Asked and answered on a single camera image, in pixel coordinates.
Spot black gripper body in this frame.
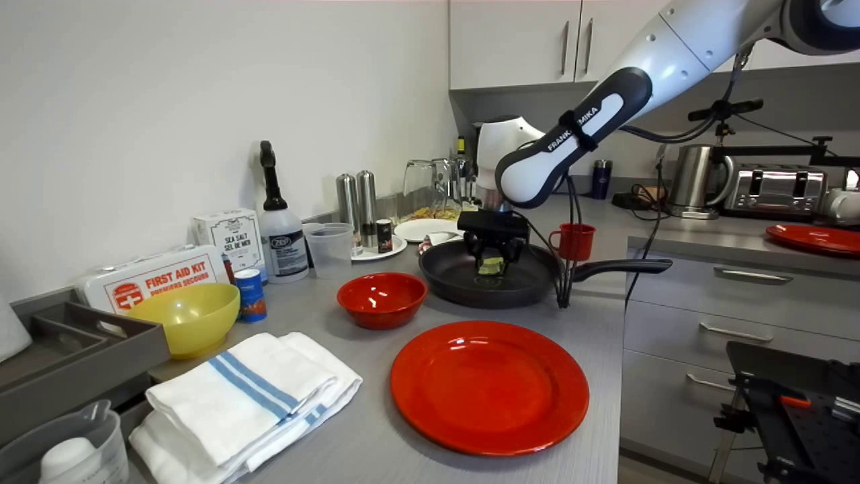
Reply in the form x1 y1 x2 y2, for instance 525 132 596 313
464 229 533 262

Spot yellow green sponge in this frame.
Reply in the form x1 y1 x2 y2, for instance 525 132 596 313
475 252 509 280

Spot dark frying pan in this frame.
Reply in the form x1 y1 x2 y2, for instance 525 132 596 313
416 239 674 312

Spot white towel red stripe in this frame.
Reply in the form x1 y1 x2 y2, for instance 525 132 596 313
416 225 468 260

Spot red cup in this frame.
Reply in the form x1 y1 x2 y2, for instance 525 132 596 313
546 221 596 266

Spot yellow patterned mat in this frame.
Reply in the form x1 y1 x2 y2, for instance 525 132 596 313
397 195 487 225

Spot white dinner plate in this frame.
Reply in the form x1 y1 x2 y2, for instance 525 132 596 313
392 214 468 248

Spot large upturned glass jar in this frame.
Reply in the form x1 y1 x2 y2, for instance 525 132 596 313
441 152 480 206

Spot small white saucer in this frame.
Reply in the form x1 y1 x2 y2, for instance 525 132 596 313
349 234 411 266

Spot red bowl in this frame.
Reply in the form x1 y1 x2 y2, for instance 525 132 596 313
337 272 429 331

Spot steel shaker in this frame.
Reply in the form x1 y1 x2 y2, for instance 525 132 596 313
337 171 361 225
354 166 380 245

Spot red dinner plate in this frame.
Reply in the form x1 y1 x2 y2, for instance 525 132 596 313
763 221 860 260
388 319 591 460

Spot clear plastic container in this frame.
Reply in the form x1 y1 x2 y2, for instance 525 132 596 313
304 221 357 269

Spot spray bottle black nozzle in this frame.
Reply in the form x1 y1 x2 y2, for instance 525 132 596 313
259 136 318 282

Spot steel kettle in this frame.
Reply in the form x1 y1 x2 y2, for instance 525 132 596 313
669 143 736 221

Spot blue can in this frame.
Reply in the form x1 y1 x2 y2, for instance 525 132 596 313
230 266 269 325

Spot small white box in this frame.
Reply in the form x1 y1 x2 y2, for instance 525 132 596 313
191 206 267 277

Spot steel toaster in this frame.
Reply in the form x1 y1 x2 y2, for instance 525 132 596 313
722 163 827 217

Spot white towel blue stripes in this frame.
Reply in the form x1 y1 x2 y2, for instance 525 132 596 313
127 331 365 484

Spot yellow green bowl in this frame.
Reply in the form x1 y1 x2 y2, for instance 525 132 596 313
123 280 244 363

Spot white first aid kit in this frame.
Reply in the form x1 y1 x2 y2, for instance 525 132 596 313
75 241 230 317

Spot black equipment stand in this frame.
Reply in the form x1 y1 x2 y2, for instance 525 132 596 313
710 339 860 484

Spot white appliance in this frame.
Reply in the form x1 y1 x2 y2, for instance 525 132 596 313
827 186 860 225

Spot clear plastic measuring jug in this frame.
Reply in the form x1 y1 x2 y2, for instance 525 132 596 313
0 397 131 484

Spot grey tray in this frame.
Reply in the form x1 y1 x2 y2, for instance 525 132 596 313
0 288 173 446

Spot white cap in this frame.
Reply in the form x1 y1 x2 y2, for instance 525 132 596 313
34 436 105 484

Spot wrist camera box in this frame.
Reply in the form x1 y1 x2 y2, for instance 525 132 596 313
456 206 533 237

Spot white wall cabinets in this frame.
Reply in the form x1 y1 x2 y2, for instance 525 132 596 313
445 0 860 90

